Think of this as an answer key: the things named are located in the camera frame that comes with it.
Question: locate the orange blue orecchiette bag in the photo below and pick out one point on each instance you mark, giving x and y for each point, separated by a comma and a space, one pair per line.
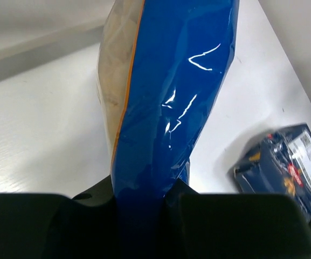
161, 66

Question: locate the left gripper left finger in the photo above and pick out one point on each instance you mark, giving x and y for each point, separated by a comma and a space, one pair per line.
101, 194

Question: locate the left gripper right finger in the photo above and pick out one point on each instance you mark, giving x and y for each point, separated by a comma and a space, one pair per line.
177, 190

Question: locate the dark blue pasta box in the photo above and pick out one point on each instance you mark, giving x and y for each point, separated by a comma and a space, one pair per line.
280, 163

